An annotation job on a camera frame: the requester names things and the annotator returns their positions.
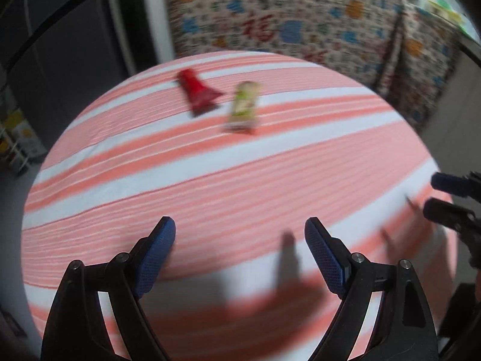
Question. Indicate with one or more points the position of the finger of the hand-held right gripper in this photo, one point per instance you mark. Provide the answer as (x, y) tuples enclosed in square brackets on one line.
[(447, 212), (451, 184)]

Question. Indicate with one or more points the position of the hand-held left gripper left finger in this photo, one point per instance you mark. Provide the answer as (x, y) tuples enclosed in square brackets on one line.
[(156, 255)]

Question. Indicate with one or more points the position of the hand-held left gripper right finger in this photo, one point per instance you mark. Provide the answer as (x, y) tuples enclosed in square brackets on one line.
[(325, 255)]

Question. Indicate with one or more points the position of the person's dark clothing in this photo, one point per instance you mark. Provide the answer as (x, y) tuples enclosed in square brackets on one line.
[(462, 316)]

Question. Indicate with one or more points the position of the striped pink tablecloth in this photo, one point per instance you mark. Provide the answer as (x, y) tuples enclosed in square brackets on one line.
[(225, 180)]

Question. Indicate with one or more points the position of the white kitchen counter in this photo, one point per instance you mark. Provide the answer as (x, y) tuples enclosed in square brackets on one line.
[(471, 47)]

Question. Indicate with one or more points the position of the red sachet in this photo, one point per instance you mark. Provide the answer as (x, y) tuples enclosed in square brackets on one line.
[(197, 94)]

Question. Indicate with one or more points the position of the green beige snack wrapper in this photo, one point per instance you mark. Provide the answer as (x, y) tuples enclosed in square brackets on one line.
[(244, 107)]

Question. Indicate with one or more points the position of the yellow green plastic containers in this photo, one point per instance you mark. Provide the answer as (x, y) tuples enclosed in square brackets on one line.
[(445, 9)]

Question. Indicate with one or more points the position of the dark grey refrigerator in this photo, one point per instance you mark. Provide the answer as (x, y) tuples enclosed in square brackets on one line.
[(67, 45)]

